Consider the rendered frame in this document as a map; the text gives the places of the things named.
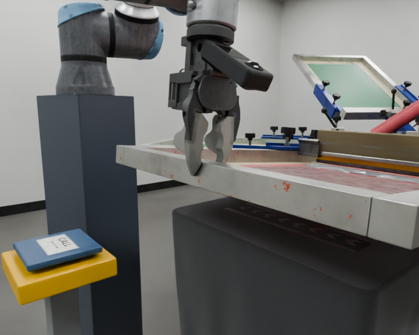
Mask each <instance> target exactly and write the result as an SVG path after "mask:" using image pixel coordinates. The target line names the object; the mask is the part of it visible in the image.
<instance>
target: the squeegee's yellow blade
mask: <svg viewBox="0 0 419 335"><path fill-rule="evenodd" d="M317 159H320V160H329V161H335V162H344V163H350V164H359V165H365V166H374V167H380V168H390V169H399V170H404V171H414V172H419V167H412V166H402V165H396V164H386V163H380V162H370V161H364V160H354V159H348V158H337V157H331V156H321V158H317Z"/></svg>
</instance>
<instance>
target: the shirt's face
mask: <svg viewBox="0 0 419 335"><path fill-rule="evenodd" d="M244 203H248V202H247V201H244V200H240V199H236V198H234V197H224V198H221V199H215V200H212V201H206V202H203V203H197V204H193V205H188V206H184V207H179V208H176V209H175V210H176V211H179V212H180V213H183V214H185V215H188V216H190V217H193V218H195V219H198V220H200V221H203V222H204V223H207V224H209V225H212V226H214V227H217V228H219V229H221V230H224V231H227V232H228V233H231V234H233V235H236V236H238V237H241V238H243V239H245V240H248V241H251V242H252V243H255V244H257V245H260V246H262V247H265V248H266V249H269V250H272V251H274V252H276V253H279V254H281V255H284V256H286V257H289V258H290V259H293V260H296V261H298V262H300V263H303V264H305V265H308V266H310V267H313V268H314V269H317V270H319V271H322V272H324V273H327V274H329V275H332V276H334V277H337V278H338V279H341V280H344V281H346V282H349V283H351V284H353V285H356V286H359V287H361V288H374V287H375V286H376V285H378V284H380V283H381V282H382V281H384V280H386V279H387V278H388V277H390V276H391V275H393V274H394V273H396V272H397V271H399V270H400V269H402V268H403V267H405V266H406V265H407V264H409V263H411V262H412V261H413V260H415V259H417V258H418V257H419V247H417V248H415V249H412V250H409V249H405V248H402V247H398V246H396V245H391V244H389V243H385V242H382V241H376V242H374V243H372V244H370V245H368V246H366V247H365V248H363V249H361V250H359V251H357V252H355V253H353V254H351V253H348V252H345V251H342V250H340V249H336V248H334V247H330V246H328V245H325V244H322V243H319V242H316V241H313V240H310V239H308V238H305V237H302V236H299V235H296V234H293V233H290V232H288V231H284V230H282V229H278V228H276V227H273V226H270V225H267V224H264V223H261V222H258V221H256V220H253V219H250V218H247V217H244V216H241V215H238V214H236V213H232V212H230V211H226V210H224V208H227V207H232V206H235V205H241V204H244Z"/></svg>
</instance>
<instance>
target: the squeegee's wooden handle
mask: <svg viewBox="0 0 419 335"><path fill-rule="evenodd" d="M317 140H319V141H320V143H321V147H320V153H319V155H321V153H322V152H330V153H336V154H348V155H354V156H365V157H372V158H383V159H390V160H400V161H407V162H418V163H419V135H410V134H387V133H375V132H352V131H340V130H318V132H317Z"/></svg>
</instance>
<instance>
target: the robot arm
mask: <svg viewBox="0 0 419 335"><path fill-rule="evenodd" d="M114 1H119V2H117V3H116V4H115V8H114V13H111V12H106V11H105V8H104V6H103V5H102V4H100V3H95V2H76V3H69V4H66V5H63V6H62V7H61V8H60V9H59V11H58V25H57V28H59V45H60V55H61V69H60V72H59V77H58V79H57V85H56V87H55V90H56V95H65V94H91V95H110V96H115V89H114V86H113V85H112V81H111V77H110V74H109V72H108V69H107V59H106V58H107V57H108V58H129V59H137V60H151V59H153V58H155V57H156V56H157V55H158V53H159V52H160V49H161V47H162V43H163V39H164V34H163V32H164V24H163V22H162V20H161V19H160V18H159V12H158V11H157V9H156V8H155V6H157V7H165V8H166V9H167V10H168V11H169V12H171V13H172V14H174V15H177V16H185V15H187V19H186V27H187V35H186V36H184V37H182V38H181V46H183V47H186V57H185V68H183V69H181V70H180V71H179V72H177V73H172V74H170V82H169V94H168V107H169V108H172V109H175V110H182V116H183V120H184V127H183V129H182V130H180V131H179V132H178V133H176V134H175V136H174V146H175V147H176V148H177V149H179V150H180V151H182V152H183V153H185V155H186V163H187V166H188V169H189V171H190V174H191V175H192V176H196V174H197V172H198V171H199V169H200V167H201V166H202V160H201V155H202V151H203V150H204V146H203V140H204V136H205V134H206V132H207V131H208V125H209V123H208V121H207V120H206V118H205V117H204V115H203V114H209V113H212V112H216V113H217V114H216V115H215V116H214V117H213V120H212V130H211V132H210V133H208V134H207V135H206V136H205V145H206V147H207V148H208V149H209V150H211V151H213V152H214V153H216V154H217V158H216V162H223V163H226V162H227V160H228V157H229V155H230V153H231V150H232V147H233V143H234V142H235V140H236V137H237V131H238V128H239V123H240V116H241V114H240V107H239V96H237V90H236V88H237V84H238V85H239V86H240V87H242V88H243V89H245V90H258V91H262V92H267V91H268V89H269V87H270V85H271V82H272V80H273V75H272V74H271V73H270V72H268V71H267V70H265V69H264V68H263V67H262V66H261V65H260V64H259V63H258V62H255V61H252V60H250V59H249V58H247V57H246V56H245V55H243V54H241V53H240V52H239V51H237V50H235V49H234V48H233V47H231V46H230V45H232V44H233V43H234V36H235V32H236V30H237V16H238V7H239V0H114ZM182 70H184V72H182ZM171 97H172V100H171ZM202 113H203V114H202ZM220 115H221V116H220Z"/></svg>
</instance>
